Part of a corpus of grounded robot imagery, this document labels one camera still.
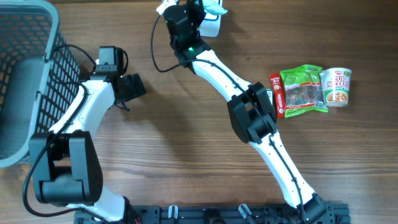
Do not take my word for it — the teal snack packet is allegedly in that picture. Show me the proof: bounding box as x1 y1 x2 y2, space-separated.
202 0 228 16

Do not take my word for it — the red snack bar wrapper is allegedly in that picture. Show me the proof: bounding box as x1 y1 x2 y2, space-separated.
270 73 285 118

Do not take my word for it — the green haribo candy bag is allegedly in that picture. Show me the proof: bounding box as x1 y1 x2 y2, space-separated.
280 65 328 118

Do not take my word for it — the cup noodles container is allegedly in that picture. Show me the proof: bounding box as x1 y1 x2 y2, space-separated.
320 68 352 107

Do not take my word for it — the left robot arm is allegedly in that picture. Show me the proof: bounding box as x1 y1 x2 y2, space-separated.
22 46 146 223

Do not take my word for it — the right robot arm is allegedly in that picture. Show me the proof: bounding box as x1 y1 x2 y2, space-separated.
157 1 326 223

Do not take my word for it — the white barcode scanner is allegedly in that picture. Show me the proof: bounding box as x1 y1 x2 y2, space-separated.
198 9 221 37

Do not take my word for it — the grey plastic shopping basket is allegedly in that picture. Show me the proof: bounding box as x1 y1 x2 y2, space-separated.
1 1 80 168

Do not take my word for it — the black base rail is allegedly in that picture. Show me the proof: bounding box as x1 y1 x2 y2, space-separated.
73 203 351 224

